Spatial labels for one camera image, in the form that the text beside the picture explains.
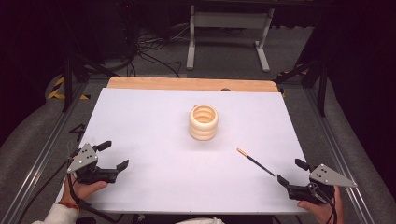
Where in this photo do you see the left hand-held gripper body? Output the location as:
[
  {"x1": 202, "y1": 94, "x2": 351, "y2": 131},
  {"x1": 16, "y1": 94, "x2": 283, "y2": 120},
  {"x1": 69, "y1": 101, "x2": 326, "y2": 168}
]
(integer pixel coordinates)
[{"x1": 66, "y1": 143, "x2": 121, "y2": 185}]

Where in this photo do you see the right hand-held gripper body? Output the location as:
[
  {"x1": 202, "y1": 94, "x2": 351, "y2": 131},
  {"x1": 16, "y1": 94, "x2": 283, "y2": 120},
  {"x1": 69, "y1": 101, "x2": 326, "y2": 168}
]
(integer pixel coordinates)
[{"x1": 286, "y1": 163, "x2": 359, "y2": 206}]

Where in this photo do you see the black pencil with gold end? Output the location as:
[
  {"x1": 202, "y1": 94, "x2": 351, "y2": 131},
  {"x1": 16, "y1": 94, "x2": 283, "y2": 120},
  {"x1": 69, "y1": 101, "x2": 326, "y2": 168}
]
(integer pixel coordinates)
[{"x1": 236, "y1": 147, "x2": 276, "y2": 177}]

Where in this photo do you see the ribbed wooden pen holder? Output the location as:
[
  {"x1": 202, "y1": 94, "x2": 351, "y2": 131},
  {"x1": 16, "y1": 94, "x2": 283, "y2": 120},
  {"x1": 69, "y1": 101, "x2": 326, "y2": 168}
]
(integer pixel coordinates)
[{"x1": 188, "y1": 105, "x2": 219, "y2": 142}]

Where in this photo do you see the person's left hand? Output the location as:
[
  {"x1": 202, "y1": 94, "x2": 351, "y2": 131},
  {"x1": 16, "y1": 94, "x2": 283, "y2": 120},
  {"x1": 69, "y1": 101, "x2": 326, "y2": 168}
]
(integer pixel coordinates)
[{"x1": 60, "y1": 174, "x2": 108, "y2": 208}]

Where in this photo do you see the person's right hand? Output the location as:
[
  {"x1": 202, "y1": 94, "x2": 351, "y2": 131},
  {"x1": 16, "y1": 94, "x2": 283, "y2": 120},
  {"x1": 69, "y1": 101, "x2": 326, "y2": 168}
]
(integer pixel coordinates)
[{"x1": 297, "y1": 186, "x2": 346, "y2": 224}]

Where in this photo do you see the white board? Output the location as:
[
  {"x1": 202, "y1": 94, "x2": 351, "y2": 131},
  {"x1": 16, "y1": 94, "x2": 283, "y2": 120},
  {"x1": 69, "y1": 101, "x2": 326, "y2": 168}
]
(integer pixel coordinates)
[{"x1": 55, "y1": 87, "x2": 312, "y2": 216}]

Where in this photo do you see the yellow black hazard tape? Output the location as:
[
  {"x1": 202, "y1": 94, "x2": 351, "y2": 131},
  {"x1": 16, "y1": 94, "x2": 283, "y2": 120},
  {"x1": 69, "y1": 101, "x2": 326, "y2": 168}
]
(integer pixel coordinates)
[{"x1": 46, "y1": 76, "x2": 92, "y2": 101}]

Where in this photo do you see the black tripod stand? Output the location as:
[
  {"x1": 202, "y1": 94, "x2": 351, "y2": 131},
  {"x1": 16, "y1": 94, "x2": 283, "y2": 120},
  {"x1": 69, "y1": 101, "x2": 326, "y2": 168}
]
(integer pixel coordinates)
[
  {"x1": 273, "y1": 18, "x2": 331, "y2": 118},
  {"x1": 55, "y1": 0, "x2": 118, "y2": 114}
]

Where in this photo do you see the person's white top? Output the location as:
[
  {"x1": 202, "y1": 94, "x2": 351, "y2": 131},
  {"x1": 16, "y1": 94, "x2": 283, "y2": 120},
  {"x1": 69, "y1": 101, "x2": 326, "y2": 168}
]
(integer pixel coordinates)
[{"x1": 175, "y1": 217, "x2": 226, "y2": 224}]

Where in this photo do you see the grey metal stand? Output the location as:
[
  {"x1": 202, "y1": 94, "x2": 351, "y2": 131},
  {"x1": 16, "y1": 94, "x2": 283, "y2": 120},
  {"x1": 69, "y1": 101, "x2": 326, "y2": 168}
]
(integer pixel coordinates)
[{"x1": 186, "y1": 4, "x2": 276, "y2": 73}]

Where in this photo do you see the right hand-held gripper cable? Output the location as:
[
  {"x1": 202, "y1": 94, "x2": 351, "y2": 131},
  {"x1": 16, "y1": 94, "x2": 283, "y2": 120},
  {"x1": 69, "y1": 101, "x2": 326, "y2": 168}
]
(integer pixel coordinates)
[{"x1": 307, "y1": 182, "x2": 339, "y2": 224}]

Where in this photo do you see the aluminium rail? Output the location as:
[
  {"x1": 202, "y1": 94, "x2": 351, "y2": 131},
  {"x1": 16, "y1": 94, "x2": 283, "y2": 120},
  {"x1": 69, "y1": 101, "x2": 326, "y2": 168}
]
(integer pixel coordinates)
[
  {"x1": 303, "y1": 88, "x2": 376, "y2": 224},
  {"x1": 0, "y1": 82, "x2": 90, "y2": 224}
]

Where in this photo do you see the red bracelet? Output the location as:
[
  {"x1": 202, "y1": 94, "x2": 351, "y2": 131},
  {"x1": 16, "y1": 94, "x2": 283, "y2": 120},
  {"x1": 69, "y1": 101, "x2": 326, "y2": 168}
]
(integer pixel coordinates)
[{"x1": 57, "y1": 201, "x2": 80, "y2": 213}]

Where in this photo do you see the tangle of black floor cables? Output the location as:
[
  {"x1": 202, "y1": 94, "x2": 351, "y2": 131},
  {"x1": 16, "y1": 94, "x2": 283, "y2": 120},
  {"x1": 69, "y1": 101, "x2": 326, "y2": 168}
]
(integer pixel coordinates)
[{"x1": 102, "y1": 21, "x2": 194, "y2": 78}]

